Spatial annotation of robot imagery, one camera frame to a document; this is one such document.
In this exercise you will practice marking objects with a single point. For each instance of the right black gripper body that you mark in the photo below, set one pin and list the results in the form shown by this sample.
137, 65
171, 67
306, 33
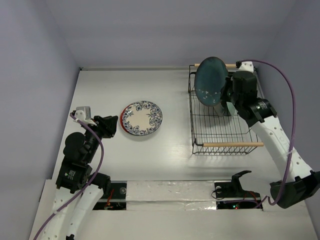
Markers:
229, 91

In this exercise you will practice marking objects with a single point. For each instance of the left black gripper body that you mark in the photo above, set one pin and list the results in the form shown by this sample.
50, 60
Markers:
99, 129

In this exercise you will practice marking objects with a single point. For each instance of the red and teal plate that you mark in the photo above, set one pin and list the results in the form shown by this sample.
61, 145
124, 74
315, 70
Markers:
121, 121

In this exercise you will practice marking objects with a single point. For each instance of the mint green plate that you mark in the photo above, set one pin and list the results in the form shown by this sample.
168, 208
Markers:
231, 109

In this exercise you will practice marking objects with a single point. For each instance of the grey reindeer plate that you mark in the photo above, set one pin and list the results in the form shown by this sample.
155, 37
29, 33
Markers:
221, 109

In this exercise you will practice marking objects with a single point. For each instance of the white blue floral plate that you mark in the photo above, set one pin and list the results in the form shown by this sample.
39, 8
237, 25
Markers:
142, 118

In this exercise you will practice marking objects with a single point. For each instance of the dark teal glazed plate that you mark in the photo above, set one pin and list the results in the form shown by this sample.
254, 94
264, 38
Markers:
210, 78

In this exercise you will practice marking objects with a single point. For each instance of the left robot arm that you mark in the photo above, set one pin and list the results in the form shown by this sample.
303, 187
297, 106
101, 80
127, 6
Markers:
78, 186

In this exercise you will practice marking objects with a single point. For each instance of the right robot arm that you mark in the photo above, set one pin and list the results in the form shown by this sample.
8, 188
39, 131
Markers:
301, 181

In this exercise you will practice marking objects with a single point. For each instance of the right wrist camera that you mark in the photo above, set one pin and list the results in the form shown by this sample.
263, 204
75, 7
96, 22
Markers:
246, 66

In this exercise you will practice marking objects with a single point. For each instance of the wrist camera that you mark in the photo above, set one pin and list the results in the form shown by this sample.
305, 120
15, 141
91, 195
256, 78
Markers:
246, 66
82, 113

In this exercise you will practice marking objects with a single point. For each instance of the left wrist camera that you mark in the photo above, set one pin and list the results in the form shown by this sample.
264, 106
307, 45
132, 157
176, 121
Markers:
82, 113

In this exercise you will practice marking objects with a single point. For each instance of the black wire dish rack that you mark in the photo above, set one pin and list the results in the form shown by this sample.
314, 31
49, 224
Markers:
212, 134

